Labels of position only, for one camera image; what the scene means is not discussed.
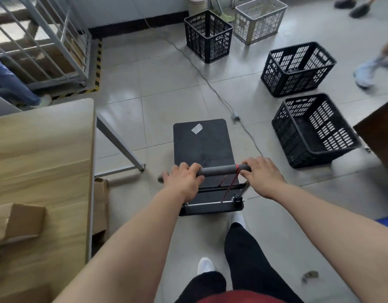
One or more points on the person's right hand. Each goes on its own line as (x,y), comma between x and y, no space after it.
(265,178)

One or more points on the person's left hand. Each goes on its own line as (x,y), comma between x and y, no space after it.
(181,184)

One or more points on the person's right thumb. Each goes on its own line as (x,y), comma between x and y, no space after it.
(244,174)

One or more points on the person's left thumb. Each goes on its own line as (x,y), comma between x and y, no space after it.
(197,170)

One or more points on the black platform hand cart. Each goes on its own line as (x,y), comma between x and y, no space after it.
(201,145)

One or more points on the person's right forearm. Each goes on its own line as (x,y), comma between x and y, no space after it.
(332,236)

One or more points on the person's left forearm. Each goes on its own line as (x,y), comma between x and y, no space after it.
(130,249)

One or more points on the white sticker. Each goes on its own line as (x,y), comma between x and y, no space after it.
(197,128)

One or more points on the person's white right shoe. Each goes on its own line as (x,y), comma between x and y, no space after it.
(238,219)

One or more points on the person's white shoe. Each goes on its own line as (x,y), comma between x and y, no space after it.
(206,266)
(238,219)

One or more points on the black trousers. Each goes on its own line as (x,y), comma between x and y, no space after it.
(254,268)

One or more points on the person's white left shoe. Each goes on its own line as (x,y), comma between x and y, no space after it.
(206,266)

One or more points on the open cardboard box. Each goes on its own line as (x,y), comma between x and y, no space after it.
(100,208)

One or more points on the small floor debris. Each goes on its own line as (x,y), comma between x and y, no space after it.
(309,276)

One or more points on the red shirt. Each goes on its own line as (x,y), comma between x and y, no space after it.
(233,297)

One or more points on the tall black plastic crate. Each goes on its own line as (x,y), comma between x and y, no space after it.
(208,36)

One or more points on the dark brown wooden table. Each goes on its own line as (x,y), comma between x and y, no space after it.
(378,130)

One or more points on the yellow black hazard tape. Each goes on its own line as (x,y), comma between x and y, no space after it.
(97,69)

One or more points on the blue mat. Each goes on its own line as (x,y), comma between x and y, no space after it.
(386,222)

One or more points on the light wooden table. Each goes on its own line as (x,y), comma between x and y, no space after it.
(42,173)

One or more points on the white plastic crate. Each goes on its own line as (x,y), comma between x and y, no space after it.
(258,19)

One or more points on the green broom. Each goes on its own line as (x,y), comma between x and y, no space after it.
(224,14)

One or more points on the white plastic bucket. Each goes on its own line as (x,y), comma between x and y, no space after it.
(196,4)

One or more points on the small cardboard box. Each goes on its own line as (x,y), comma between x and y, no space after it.
(15,222)

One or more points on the grey metal cage trolley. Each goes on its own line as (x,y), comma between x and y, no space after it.
(39,40)

